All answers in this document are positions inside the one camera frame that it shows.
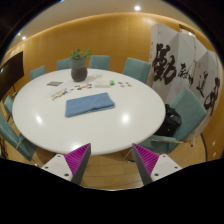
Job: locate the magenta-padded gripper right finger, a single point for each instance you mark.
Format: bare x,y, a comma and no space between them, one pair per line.
146,160

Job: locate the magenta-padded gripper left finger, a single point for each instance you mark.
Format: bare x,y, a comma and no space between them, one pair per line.
77,160

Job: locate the blue folded towel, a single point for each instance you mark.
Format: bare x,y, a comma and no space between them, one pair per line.
88,104

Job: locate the black bag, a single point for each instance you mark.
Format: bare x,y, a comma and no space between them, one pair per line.
170,121

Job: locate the colourful sticker sheet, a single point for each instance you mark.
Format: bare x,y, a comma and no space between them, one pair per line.
58,94

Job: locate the white flat box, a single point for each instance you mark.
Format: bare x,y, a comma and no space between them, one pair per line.
102,85

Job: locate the grey flat rectangular panel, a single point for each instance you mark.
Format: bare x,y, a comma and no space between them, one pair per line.
54,83

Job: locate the small green box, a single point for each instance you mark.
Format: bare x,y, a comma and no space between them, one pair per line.
112,82

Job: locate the potted plant in grey pot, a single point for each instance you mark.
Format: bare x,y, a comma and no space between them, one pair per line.
79,71

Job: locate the teal upholstered chairs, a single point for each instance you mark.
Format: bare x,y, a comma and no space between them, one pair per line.
100,62

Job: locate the black television screen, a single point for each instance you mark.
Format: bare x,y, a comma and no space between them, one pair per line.
11,71

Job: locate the white calligraphy folding screen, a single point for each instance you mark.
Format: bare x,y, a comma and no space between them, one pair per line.
166,40

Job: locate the ceiling spot lights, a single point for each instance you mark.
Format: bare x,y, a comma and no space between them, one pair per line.
137,7

